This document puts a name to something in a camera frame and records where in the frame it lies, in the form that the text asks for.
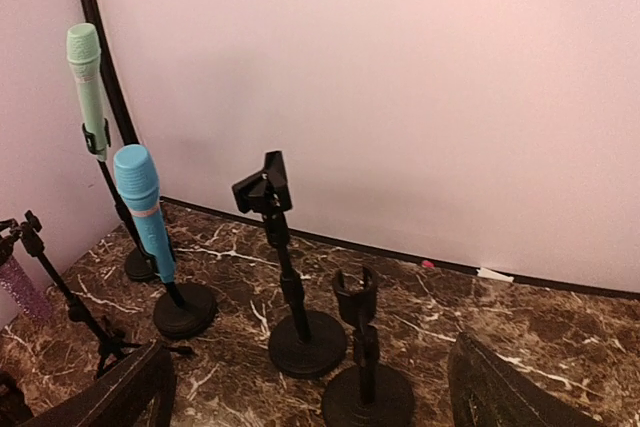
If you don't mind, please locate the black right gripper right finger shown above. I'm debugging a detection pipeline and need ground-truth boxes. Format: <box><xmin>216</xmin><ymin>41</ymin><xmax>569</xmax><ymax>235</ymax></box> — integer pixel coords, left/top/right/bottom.
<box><xmin>448</xmin><ymin>332</ymin><xmax>602</xmax><ymax>427</ymax></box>

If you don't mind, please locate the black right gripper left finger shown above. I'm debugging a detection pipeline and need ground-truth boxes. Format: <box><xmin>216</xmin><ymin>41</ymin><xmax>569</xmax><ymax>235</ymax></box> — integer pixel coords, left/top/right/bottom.
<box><xmin>14</xmin><ymin>341</ymin><xmax>176</xmax><ymax>426</ymax></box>

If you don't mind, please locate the black stand of blue microphone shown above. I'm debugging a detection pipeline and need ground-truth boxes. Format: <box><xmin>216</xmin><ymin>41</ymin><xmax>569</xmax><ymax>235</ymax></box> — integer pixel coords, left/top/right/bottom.
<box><xmin>146</xmin><ymin>248</ymin><xmax>218</xmax><ymax>340</ymax></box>

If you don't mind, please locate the glitter purple silver microphone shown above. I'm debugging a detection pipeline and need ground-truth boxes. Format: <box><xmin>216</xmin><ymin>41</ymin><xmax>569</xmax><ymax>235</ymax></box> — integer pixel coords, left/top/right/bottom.
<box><xmin>1</xmin><ymin>255</ymin><xmax>53</xmax><ymax>322</ymax></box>

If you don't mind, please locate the black tripod microphone stand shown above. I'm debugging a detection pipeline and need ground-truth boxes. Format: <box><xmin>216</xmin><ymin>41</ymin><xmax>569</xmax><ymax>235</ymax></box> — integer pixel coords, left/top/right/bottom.
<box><xmin>0</xmin><ymin>210</ymin><xmax>196</xmax><ymax>381</ymax></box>

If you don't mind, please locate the blue microphone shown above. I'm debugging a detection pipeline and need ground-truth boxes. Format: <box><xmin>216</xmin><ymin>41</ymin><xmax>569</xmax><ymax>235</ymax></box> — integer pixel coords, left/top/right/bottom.
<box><xmin>113</xmin><ymin>144</ymin><xmax>176</xmax><ymax>284</ymax></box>

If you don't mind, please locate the black stand of green microphone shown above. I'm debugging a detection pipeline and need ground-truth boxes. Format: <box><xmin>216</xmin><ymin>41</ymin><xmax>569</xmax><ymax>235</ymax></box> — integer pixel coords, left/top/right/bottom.
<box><xmin>82</xmin><ymin>119</ymin><xmax>161</xmax><ymax>283</ymax></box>

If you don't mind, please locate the mint green microphone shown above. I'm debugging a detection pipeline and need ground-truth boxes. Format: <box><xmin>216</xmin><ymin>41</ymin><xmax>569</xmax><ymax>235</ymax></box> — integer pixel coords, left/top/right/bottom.
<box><xmin>66</xmin><ymin>23</ymin><xmax>110</xmax><ymax>162</ymax></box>

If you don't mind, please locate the left black frame post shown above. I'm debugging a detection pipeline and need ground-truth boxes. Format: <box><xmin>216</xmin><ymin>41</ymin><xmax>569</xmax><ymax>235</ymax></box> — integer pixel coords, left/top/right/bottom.
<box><xmin>80</xmin><ymin>0</ymin><xmax>139</xmax><ymax>145</ymax></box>

